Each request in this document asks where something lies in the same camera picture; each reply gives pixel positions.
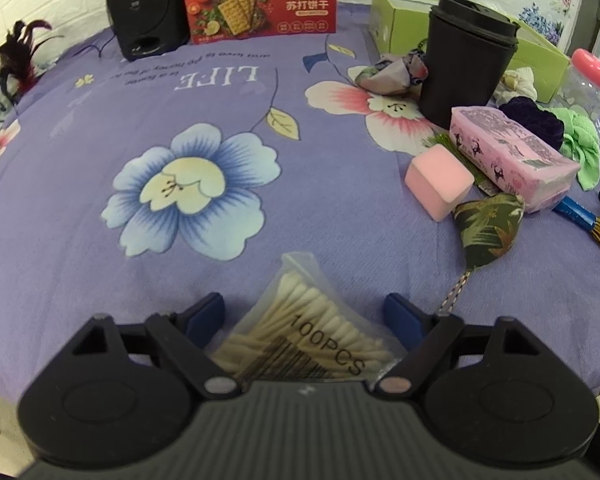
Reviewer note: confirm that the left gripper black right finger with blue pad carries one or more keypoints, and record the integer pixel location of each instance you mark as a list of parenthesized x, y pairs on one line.
[(427, 340)]

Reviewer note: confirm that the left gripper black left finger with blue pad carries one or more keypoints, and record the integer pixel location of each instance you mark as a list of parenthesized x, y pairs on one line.
[(181, 339)]

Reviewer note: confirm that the cotton swab bag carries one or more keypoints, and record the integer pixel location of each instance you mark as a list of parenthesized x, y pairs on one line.
[(300, 330)]

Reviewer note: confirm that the green leaf-print sachet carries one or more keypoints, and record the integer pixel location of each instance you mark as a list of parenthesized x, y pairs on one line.
[(488, 228)]

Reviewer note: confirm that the pink sponge block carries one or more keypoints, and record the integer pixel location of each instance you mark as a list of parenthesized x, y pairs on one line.
[(438, 181)]

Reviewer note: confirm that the pink tissue pack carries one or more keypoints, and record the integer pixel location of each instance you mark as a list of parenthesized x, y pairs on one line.
[(512, 157)]

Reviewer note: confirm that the dark purple velvet scrunchie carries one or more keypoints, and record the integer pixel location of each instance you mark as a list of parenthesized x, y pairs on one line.
[(544, 124)]

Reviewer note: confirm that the green scrunchie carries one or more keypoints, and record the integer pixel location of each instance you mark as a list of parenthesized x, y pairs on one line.
[(581, 144)]

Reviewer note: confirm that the floral patterned scrunchie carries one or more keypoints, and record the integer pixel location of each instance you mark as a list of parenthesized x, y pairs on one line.
[(394, 75)]

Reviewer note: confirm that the white scrunchie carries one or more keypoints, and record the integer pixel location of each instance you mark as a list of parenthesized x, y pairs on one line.
[(513, 83)]

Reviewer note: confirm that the purple floral tablecloth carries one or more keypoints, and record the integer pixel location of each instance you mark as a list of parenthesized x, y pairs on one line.
[(135, 188)]

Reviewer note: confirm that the clear jar pink lid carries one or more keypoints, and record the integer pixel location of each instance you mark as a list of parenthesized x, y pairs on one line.
[(580, 88)]

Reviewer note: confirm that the black lidded coffee cup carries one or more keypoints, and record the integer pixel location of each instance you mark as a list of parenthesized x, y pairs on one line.
[(469, 47)]

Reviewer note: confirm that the green cardboard box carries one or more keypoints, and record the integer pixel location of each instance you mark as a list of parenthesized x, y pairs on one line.
[(398, 26)]

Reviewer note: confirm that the dark red feather decoration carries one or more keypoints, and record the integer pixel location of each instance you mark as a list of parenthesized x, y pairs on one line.
[(17, 71)]

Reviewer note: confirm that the black portable speaker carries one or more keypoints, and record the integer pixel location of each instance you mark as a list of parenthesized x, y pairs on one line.
[(148, 27)]

